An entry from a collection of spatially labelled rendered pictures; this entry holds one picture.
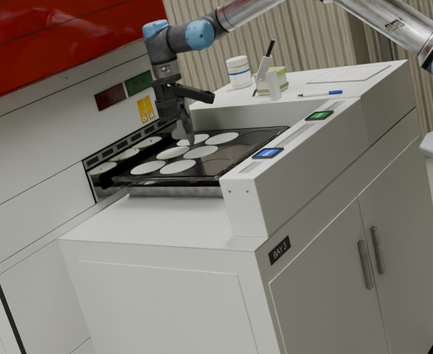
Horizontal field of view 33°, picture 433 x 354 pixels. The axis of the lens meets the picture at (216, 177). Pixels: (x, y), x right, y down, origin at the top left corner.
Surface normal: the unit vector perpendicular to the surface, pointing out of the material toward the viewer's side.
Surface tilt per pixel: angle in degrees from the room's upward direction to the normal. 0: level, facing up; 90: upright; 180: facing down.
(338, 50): 90
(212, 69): 90
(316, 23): 90
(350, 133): 90
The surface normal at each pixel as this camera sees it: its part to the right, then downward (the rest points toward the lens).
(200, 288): -0.55, 0.39
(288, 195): 0.79, -0.01
